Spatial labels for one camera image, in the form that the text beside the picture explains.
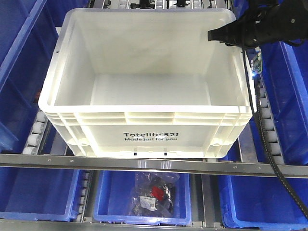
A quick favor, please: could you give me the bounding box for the black right cable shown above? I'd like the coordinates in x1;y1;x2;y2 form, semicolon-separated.
241;7;308;217

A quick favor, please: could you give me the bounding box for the grey metal shelf frame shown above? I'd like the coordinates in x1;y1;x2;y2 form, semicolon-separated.
0;154;308;179

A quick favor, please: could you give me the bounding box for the white plastic tote box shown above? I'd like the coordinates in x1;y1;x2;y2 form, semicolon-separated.
38;8;252;158

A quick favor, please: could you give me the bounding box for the blue bin lower left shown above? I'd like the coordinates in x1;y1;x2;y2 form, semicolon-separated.
0;167;84;221

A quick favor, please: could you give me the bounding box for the plastic bag of parts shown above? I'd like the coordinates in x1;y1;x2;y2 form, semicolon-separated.
128;172;180;218

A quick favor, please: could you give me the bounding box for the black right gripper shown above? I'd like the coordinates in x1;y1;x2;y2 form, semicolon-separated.
207;0;308;47

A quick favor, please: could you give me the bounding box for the blue plastic bin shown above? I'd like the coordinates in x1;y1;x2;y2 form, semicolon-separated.
261;42;308;166

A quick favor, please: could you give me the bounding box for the blue bin lower middle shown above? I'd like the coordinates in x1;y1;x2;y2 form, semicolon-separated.
93;171;192;226

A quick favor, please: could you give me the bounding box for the lower roller rail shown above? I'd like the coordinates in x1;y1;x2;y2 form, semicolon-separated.
73;170;93;223

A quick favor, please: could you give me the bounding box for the roller conveyor rail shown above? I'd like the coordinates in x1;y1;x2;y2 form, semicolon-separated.
255;80;285;165
21;109;48;155

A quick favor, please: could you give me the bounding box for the left roller conveyor rail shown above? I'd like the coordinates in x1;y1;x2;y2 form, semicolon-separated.
21;109;48;155

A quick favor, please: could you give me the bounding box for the blue bin upper left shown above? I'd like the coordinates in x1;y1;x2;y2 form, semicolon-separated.
0;0;58;153

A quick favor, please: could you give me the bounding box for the blue bin lower right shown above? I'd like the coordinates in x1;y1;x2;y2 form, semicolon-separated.
218;176;308;231

